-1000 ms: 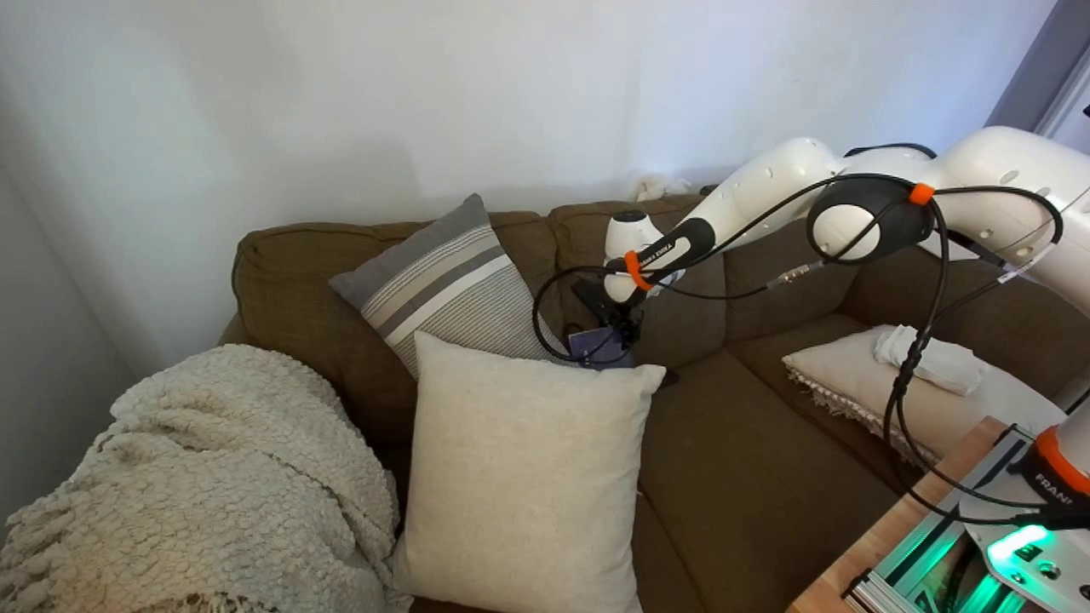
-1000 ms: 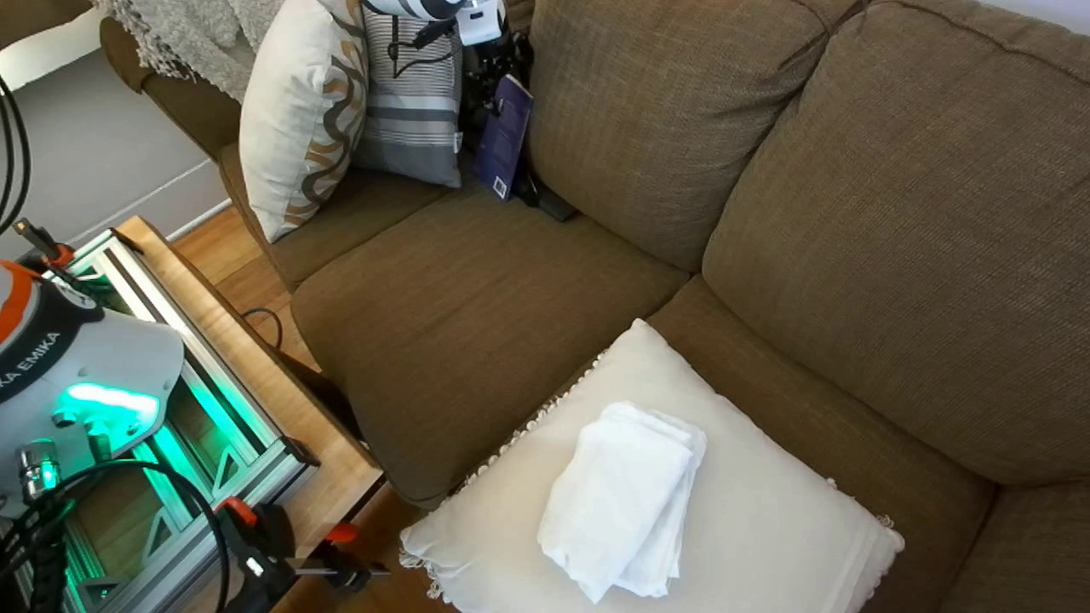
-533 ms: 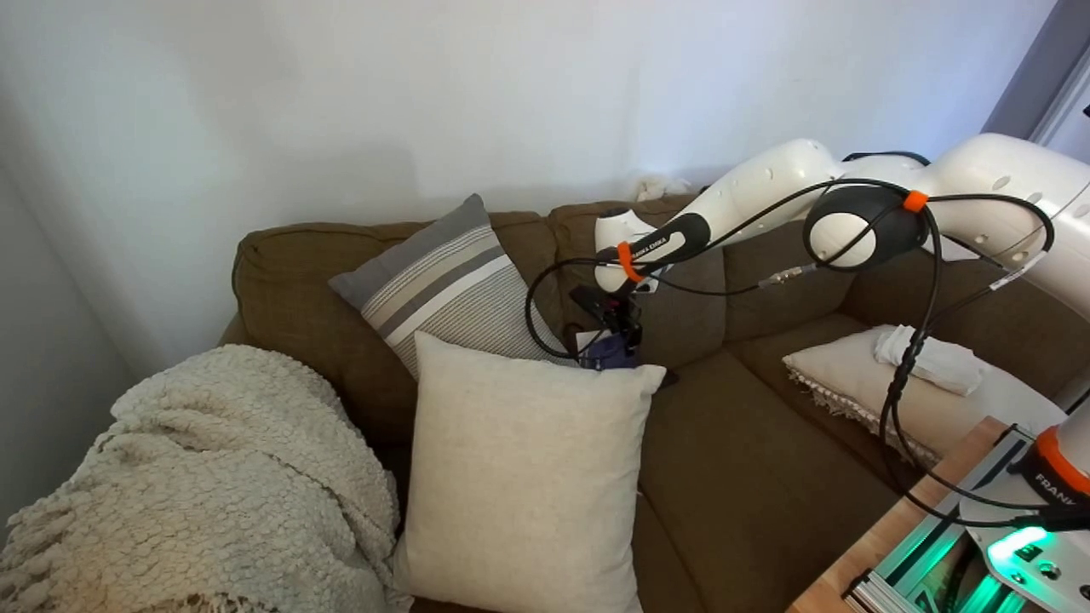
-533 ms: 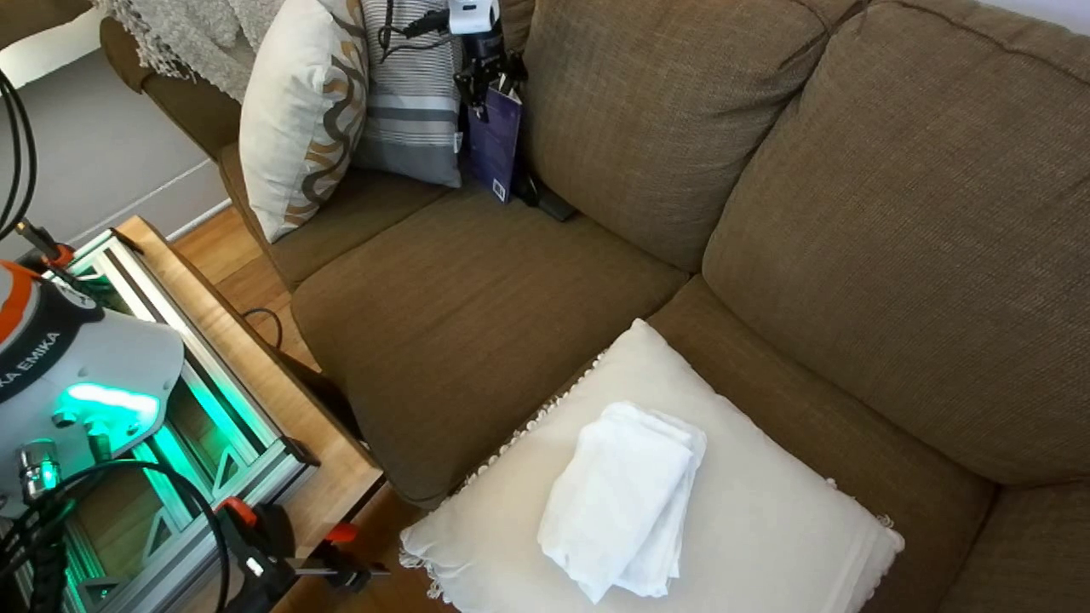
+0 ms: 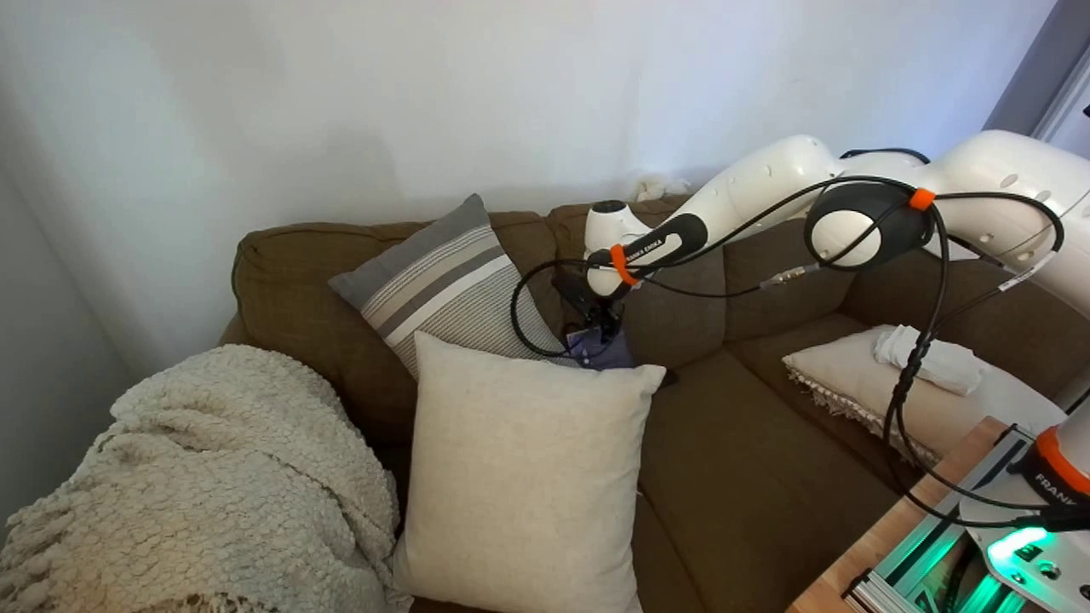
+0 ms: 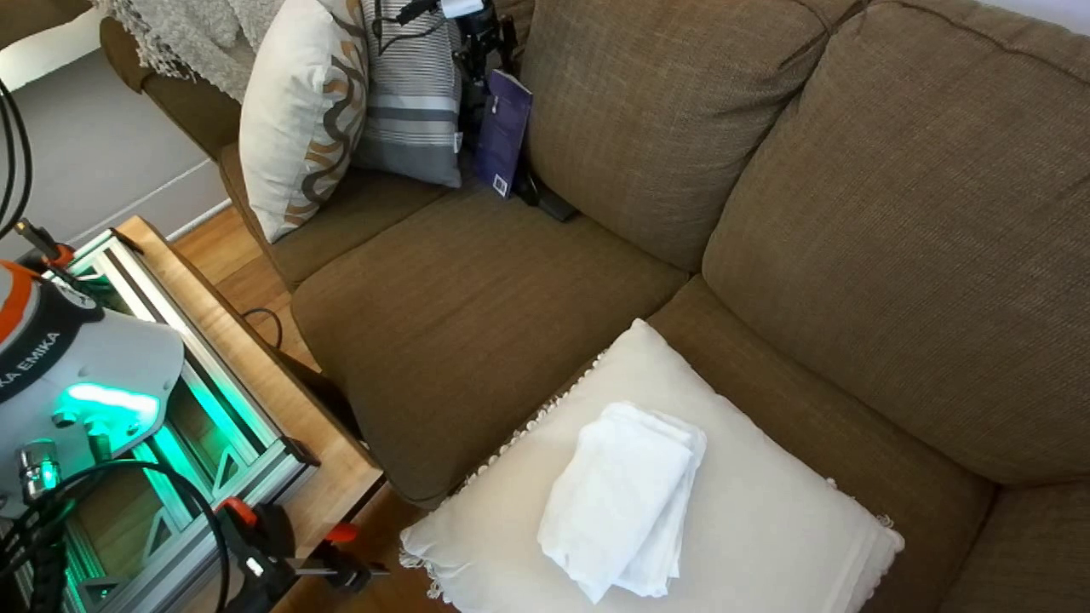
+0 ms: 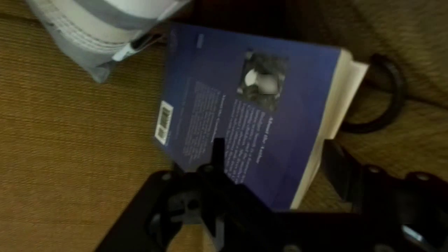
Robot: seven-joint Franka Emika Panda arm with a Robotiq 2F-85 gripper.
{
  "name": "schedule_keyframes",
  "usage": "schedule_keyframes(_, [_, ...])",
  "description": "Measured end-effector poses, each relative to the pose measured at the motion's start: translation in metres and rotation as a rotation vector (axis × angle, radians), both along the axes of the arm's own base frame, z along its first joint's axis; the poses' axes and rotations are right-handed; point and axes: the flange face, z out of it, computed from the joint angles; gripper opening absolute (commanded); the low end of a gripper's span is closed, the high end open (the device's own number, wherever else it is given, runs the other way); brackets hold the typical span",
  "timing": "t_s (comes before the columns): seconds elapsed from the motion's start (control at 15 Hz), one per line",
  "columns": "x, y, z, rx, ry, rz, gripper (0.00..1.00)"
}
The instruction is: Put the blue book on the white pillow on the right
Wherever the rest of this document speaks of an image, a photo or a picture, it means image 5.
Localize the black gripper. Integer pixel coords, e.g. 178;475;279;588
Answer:
558;269;630;346

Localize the blue book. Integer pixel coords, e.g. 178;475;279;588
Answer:
562;323;637;376

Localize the robot base with status light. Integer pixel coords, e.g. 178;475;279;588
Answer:
956;387;1090;613

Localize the grey striped pillow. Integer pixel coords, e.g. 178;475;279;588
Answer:
325;192;579;378

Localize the cream square pillow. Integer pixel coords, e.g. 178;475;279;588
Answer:
389;328;671;613

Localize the white fringed flat pillow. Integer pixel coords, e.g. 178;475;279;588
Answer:
781;319;1071;470

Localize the small white object behind sofa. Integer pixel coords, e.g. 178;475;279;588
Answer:
628;168;684;203

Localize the brown fabric sofa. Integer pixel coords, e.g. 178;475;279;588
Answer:
217;192;1090;613

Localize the rolled white towel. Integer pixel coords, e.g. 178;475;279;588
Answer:
870;319;992;400

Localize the cream knit blanket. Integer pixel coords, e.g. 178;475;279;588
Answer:
0;340;412;613

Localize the wooden table with metal rail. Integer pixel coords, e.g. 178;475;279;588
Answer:
788;418;1090;613

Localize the grey door frame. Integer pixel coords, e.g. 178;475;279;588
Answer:
985;0;1090;141

